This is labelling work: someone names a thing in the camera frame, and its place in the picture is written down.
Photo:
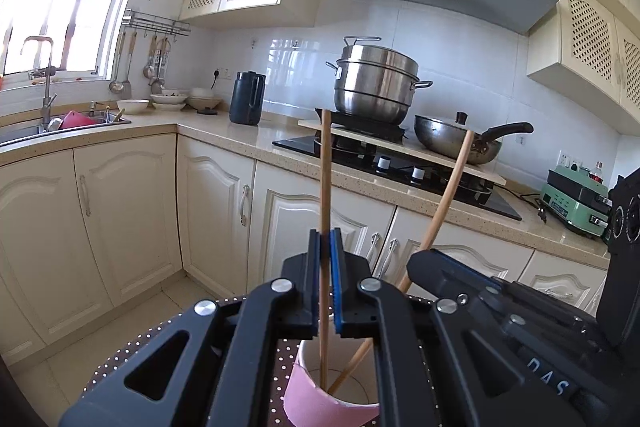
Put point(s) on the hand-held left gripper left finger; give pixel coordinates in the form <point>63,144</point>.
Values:
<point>315,272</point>

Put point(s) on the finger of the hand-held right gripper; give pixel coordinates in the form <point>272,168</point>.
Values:
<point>450,272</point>

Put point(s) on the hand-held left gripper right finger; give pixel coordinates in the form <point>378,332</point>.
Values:
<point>336,277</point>

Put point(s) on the wooden chopstick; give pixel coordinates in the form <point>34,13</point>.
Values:
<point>450,187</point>
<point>325,167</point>

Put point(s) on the pink cup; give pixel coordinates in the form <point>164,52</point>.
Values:
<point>310,399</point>

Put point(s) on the black glass gas stove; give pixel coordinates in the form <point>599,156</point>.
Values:
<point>500,207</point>

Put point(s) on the brown polka dot tablecloth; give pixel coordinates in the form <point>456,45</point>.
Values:
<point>276,372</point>

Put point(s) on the green countertop cooker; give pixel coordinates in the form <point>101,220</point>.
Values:
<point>565,207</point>

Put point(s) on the beige wooden board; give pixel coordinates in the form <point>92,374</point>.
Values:
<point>360,141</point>

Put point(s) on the black induction cooker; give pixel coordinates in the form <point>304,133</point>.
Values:
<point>370,129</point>

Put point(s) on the red capped bottle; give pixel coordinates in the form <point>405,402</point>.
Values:
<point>597,173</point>

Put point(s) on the beige speckled countertop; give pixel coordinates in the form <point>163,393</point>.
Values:
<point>210,127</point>

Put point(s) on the black electric kettle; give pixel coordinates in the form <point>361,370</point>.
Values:
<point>245,99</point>

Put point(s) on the stainless steel steamer pot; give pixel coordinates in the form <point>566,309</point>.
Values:
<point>375,92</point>

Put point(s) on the small white bowl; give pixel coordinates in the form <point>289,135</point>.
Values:
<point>132,106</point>

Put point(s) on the steel hanging spoon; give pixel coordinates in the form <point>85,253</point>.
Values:
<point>150,69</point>
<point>158,79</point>

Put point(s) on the steel hanging ladle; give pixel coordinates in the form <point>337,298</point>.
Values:
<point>116,85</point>

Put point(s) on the red plastic basin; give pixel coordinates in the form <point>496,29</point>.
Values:
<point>75,120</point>

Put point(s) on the steel kitchen faucet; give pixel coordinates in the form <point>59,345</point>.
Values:
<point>47,97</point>

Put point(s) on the stainless steel sink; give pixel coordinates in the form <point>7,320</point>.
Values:
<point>20,134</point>

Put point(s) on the white wall socket with plug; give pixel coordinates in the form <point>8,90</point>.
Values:
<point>220,73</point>

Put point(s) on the steel wall utensil rack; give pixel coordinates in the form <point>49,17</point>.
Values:
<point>155,26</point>

